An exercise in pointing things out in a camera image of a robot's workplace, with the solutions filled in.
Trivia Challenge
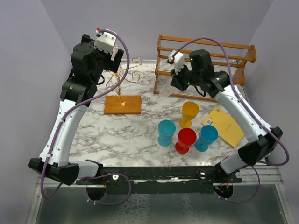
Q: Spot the blue plastic goblet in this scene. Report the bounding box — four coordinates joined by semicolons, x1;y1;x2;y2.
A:
194;125;219;152
157;120;176;147

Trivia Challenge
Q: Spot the wooden shelf rack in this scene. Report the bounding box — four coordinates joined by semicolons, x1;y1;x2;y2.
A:
153;34;257;103

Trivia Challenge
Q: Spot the yellow book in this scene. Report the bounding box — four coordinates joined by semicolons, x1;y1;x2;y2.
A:
201;107;244;148

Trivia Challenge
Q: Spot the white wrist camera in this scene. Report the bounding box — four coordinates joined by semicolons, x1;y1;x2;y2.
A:
167;50;185;75
93;28;117;55

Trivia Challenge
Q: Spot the gold wire glass rack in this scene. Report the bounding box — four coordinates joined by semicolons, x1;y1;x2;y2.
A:
102;57;143;98

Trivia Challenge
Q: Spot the yellow plastic goblet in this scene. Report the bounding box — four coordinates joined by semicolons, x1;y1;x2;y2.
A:
179;101;199;128

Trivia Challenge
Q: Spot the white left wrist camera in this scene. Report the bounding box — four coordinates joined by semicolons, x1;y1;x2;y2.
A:
93;28;117;55

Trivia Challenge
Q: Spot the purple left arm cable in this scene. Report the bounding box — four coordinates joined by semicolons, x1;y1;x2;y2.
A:
40;28;132;206

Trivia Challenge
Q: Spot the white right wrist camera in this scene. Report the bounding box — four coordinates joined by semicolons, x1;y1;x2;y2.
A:
167;50;185;75

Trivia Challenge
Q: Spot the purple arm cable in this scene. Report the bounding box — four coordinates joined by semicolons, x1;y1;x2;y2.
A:
40;28;132;206
171;38;290;204

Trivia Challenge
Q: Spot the clear ribbed wine glass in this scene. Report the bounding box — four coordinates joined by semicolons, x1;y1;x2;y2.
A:
159;84;176;97

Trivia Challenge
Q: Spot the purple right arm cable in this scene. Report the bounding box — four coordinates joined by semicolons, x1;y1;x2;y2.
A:
171;38;290;204

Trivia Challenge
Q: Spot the black mounting rail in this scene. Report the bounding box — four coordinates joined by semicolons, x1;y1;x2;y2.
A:
76;166;242;194

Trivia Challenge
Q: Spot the left blue plastic goblet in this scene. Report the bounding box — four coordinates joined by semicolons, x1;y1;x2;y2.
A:
157;120;176;147

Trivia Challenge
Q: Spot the wooden base of glass rack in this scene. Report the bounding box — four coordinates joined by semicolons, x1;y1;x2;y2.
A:
104;95;142;114

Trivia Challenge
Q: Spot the right blue plastic goblet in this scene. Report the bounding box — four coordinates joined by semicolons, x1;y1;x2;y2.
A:
194;125;219;152

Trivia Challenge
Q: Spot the red plastic goblet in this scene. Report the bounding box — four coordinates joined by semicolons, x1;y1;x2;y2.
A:
175;128;197;154

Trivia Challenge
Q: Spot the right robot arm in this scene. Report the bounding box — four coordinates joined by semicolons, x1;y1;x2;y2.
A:
167;49;283;182

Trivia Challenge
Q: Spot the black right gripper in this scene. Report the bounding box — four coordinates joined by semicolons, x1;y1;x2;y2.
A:
170;63;201;92

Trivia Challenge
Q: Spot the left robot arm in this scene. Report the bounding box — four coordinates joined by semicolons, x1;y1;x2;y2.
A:
28;32;124;185

